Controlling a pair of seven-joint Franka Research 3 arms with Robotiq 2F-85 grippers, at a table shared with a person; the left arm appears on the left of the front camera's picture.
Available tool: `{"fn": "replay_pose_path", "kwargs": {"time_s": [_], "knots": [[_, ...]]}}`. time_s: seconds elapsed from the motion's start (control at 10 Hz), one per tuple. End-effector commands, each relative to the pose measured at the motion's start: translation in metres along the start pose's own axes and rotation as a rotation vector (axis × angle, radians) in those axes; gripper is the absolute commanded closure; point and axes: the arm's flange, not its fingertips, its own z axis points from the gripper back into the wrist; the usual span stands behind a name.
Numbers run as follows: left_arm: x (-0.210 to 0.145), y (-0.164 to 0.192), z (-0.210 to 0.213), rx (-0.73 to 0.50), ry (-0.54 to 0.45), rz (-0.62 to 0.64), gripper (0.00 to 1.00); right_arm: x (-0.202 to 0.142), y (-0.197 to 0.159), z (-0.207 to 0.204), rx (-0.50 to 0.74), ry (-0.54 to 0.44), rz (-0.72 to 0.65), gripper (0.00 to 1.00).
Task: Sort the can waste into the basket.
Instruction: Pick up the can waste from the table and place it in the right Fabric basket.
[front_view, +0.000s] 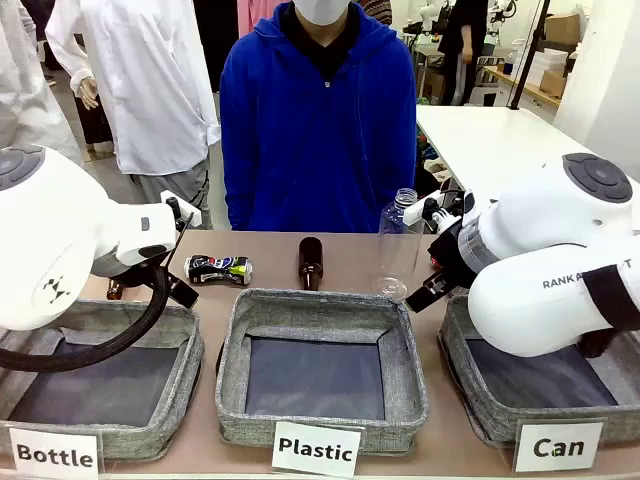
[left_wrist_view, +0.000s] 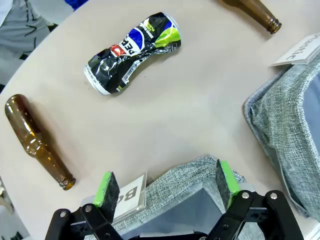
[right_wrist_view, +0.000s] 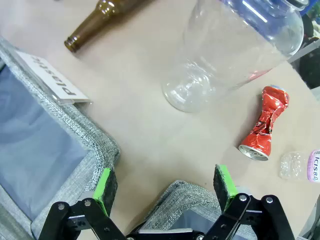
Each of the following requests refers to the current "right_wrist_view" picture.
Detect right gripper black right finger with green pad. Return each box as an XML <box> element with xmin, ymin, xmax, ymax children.
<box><xmin>204</xmin><ymin>164</ymin><xmax>296</xmax><ymax>240</ymax></box>

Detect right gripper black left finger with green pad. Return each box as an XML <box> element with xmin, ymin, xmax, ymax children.
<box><xmin>37</xmin><ymin>167</ymin><xmax>126</xmax><ymax>240</ymax></box>

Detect small bottle with pink label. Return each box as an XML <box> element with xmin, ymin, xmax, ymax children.
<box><xmin>278</xmin><ymin>149</ymin><xmax>320</xmax><ymax>183</ymax></box>

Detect crushed red soda can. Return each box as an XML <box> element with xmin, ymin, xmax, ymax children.
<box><xmin>238</xmin><ymin>85</ymin><xmax>291</xmax><ymax>161</ymax></box>

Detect large clear plastic bottle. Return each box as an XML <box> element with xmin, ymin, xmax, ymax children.
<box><xmin>161</xmin><ymin>0</ymin><xmax>310</xmax><ymax>113</ymax></box>

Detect brown glass beer bottle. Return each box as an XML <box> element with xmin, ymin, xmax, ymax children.
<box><xmin>63</xmin><ymin>0</ymin><xmax>153</xmax><ymax>53</ymax></box>

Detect grey fabric basket labelled Can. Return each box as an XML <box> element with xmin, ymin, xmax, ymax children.
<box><xmin>134</xmin><ymin>180</ymin><xmax>253</xmax><ymax>240</ymax></box>

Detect white Can label card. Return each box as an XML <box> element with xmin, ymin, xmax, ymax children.
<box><xmin>137</xmin><ymin>227</ymin><xmax>194</xmax><ymax>235</ymax></box>

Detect grey fabric basket labelled Plastic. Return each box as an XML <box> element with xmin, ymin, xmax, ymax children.
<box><xmin>0</xmin><ymin>36</ymin><xmax>121</xmax><ymax>240</ymax></box>

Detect white Plastic label card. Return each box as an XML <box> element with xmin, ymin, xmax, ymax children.
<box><xmin>15</xmin><ymin>51</ymin><xmax>92</xmax><ymax>105</ymax></box>

